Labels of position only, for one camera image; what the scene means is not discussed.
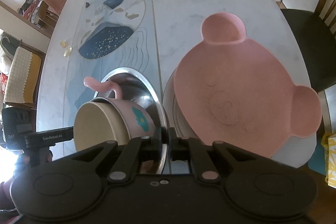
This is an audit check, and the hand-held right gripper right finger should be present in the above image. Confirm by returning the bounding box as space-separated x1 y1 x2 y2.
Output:
168 127 263 184

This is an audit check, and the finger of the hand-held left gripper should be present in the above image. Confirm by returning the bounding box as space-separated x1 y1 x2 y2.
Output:
24 126 75 148

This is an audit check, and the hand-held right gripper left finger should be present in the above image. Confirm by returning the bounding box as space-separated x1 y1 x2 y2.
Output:
70 127 168 182

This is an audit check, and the pink steel-lined pot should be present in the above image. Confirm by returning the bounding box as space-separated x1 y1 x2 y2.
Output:
83 76 156 141

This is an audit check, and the cream bowl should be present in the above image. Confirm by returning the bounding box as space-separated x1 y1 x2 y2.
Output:
73 101 132 153

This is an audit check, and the large steel bowl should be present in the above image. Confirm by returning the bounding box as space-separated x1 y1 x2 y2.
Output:
93 67 171 174

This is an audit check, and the pink bear-shaped plate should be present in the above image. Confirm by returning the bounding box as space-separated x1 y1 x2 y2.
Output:
173 12 323 159

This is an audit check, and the person's left hand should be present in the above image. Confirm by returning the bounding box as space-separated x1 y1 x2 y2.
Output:
16 150 54 169

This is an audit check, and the yellow covered bench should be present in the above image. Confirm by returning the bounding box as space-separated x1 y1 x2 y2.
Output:
0 32 46 109

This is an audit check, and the wooden chair with cushion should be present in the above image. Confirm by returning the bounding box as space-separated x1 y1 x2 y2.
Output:
37 0 69 30

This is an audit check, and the yellow patterned bag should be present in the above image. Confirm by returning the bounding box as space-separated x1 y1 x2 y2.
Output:
321 132 336 184

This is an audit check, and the wooden slatted chair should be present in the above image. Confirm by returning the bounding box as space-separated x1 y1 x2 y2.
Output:
280 0 336 93

